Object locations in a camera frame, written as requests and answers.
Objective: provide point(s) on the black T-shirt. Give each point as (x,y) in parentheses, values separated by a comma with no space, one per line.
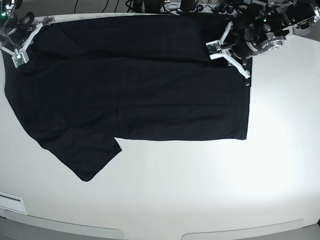
(144,77)

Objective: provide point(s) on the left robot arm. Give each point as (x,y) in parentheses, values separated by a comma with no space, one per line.
(259,26)

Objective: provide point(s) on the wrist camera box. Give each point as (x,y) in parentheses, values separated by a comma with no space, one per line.
(20,59)
(214,49)

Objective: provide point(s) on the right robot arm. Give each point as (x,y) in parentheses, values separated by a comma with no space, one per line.
(9,7)

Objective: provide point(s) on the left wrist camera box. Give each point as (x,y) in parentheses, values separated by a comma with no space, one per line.
(214,49)

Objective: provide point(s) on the white label plate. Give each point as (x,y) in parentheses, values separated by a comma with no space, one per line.
(12,203)

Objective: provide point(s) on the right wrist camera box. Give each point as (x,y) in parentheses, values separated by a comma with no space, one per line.
(20,59)

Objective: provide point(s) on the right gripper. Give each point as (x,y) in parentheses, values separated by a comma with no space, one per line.
(20,29)

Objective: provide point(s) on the black equipment clutter behind table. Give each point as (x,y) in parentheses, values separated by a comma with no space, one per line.
(178,7)

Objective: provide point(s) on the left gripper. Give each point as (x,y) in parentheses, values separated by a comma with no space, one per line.
(245,44)

